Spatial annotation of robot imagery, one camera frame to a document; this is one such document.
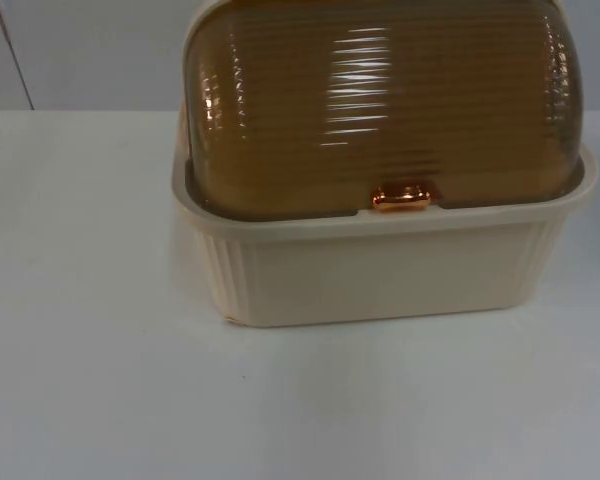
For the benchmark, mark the cream box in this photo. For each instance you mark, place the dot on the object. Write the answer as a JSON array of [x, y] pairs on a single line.
[[380, 280]]

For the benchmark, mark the cream lid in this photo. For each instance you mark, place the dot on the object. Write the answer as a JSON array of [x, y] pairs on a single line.
[[380, 110]]

